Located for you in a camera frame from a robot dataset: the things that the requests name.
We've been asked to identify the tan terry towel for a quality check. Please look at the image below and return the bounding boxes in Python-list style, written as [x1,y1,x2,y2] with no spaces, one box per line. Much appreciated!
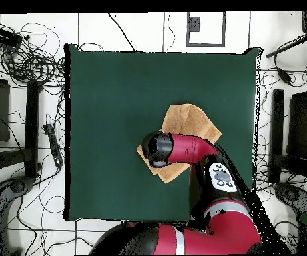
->
[136,103,222,184]

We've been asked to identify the dark green table cloth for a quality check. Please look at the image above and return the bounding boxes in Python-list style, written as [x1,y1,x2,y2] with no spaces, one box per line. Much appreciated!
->
[63,43,263,223]

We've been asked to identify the black power strip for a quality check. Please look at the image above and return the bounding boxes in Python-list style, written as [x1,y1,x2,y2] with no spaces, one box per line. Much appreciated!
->
[43,123,64,168]

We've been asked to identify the black stand bar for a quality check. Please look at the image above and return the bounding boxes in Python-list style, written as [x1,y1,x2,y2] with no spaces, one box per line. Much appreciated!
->
[268,89,285,183]
[24,81,41,178]

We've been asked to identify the black power adapter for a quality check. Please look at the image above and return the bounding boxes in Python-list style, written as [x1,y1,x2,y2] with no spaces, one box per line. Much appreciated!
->
[277,68,292,85]

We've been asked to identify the black tripod pole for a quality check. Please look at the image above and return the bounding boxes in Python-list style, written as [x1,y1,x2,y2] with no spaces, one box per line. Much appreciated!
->
[266,33,307,59]

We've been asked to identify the thin black cable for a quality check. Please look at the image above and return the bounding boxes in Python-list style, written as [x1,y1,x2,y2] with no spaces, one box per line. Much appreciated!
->
[107,12,137,52]

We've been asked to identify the grey square floor frame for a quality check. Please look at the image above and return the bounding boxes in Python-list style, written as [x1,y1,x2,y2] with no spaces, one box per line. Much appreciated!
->
[186,11,226,48]

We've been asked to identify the tangle of black cables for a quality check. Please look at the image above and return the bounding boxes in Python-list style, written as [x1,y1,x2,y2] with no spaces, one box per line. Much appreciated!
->
[0,15,66,93]

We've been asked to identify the dark pedestal leg with caster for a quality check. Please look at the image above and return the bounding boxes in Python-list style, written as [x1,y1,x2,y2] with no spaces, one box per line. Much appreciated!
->
[0,175,34,256]
[274,182,307,214]

